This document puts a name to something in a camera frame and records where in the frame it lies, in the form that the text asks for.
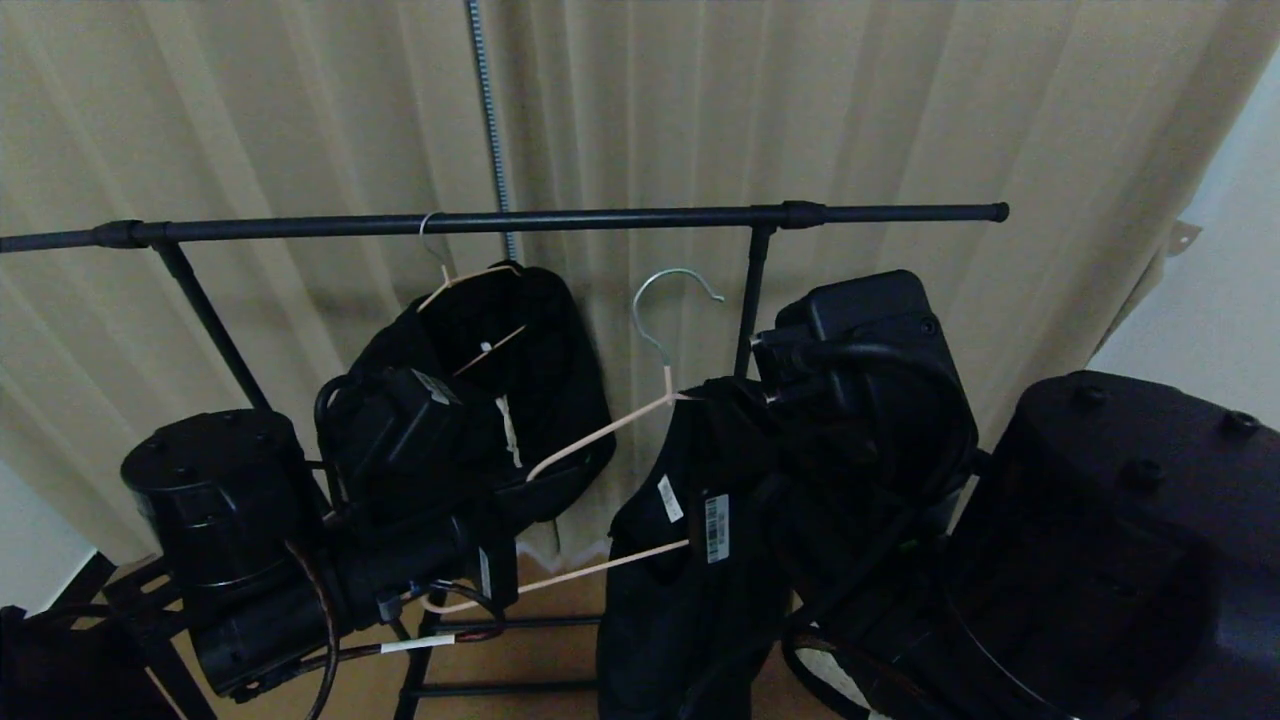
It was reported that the black garment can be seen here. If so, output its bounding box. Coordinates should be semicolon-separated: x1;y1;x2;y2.
597;378;801;720
320;262;618;531

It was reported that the pink clothes hanger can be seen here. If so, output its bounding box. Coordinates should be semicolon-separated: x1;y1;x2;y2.
420;268;727;616
414;212;527;378

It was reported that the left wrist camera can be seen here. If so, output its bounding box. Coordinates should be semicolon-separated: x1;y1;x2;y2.
325;367;469;496

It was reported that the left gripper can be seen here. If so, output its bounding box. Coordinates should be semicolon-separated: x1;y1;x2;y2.
190;505;523;701

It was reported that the black clothes rack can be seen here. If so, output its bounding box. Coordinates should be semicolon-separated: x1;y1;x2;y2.
0;200;1011;720

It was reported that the beige curtain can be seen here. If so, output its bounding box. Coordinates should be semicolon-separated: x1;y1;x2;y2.
0;0;1280;566

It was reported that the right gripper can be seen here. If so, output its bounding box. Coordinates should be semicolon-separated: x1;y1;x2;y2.
700;468;953;623

